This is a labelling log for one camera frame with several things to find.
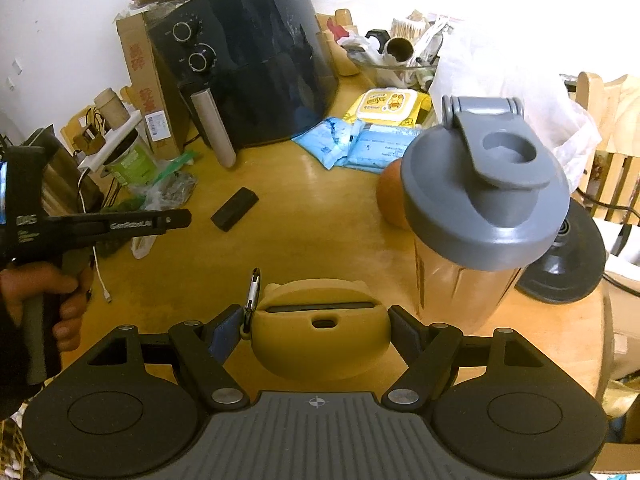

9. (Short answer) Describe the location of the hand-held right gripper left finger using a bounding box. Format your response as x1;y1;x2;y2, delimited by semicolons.
82;303;251;408

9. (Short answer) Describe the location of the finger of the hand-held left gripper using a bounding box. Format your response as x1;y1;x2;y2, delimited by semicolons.
46;209;193;257

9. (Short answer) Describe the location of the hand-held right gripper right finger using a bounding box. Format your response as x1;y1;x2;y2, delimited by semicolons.
381;304;560;408

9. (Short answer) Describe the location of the tan earbud case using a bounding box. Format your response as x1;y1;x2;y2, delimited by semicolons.
240;267;392;382

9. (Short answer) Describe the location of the person's left hand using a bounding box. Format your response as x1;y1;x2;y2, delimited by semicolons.
0;261;87;357

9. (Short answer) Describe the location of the steel electric kettle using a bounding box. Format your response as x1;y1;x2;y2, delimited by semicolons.
22;125;105;212

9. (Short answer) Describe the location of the clear plastic bag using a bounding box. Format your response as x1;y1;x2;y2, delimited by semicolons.
130;170;197;261

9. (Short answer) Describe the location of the green label canister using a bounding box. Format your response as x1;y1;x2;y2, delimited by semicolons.
104;139;157;192

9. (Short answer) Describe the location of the black rectangular block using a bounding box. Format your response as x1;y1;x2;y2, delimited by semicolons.
210;186;260;232

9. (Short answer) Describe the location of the brown paper roll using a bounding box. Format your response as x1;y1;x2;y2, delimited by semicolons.
95;87;132;132

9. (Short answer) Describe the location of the orange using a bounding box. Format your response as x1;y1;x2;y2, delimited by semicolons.
376;157;417;231

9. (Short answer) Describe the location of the brown carton red print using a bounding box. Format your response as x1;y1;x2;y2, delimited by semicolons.
116;10;184;162

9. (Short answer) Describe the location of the clear shaker bottle grey lid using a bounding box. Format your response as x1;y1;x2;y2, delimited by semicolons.
402;95;572;333

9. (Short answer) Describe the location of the blue wet wipes packet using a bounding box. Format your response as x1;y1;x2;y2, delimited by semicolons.
345;125;426;176
292;116;362;171

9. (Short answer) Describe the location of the black air fryer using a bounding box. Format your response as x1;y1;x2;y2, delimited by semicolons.
147;0;340;169

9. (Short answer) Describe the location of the yellow wet wipes packet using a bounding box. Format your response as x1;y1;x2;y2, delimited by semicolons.
347;87;433;129

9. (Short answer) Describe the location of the glass bowl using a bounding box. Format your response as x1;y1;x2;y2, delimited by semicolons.
347;35;442;89

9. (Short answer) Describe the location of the light wooden block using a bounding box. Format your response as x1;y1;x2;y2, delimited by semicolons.
315;9;369;77

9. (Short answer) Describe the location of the wooden chair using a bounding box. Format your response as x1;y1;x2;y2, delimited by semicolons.
565;72;640;226

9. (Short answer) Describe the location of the white plastic bag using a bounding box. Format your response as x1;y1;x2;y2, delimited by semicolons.
429;22;601;191

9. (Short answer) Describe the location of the brown cardboard tube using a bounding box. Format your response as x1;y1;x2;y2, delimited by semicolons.
386;36;417;67

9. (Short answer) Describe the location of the cotton swab pack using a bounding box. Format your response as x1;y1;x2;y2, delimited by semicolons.
390;15;427;37

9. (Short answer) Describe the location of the white charging cable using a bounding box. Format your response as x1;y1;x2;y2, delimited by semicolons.
91;249;114;306

